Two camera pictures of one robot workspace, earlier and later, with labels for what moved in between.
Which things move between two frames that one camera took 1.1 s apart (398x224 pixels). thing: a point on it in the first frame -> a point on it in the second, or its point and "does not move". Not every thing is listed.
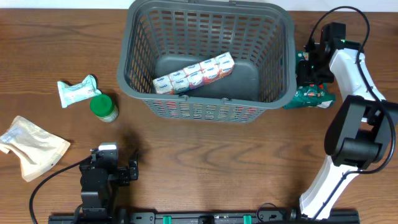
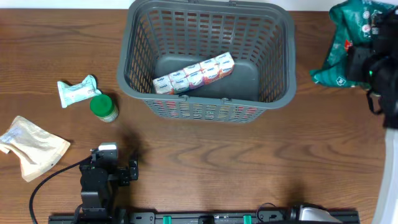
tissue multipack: (198, 74) does not move
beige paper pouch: (38, 149) does not move
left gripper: (125, 172) does not move
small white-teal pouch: (69, 94) does not move
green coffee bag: (319, 96) -> (354, 24)
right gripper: (303, 78) -> (357, 57)
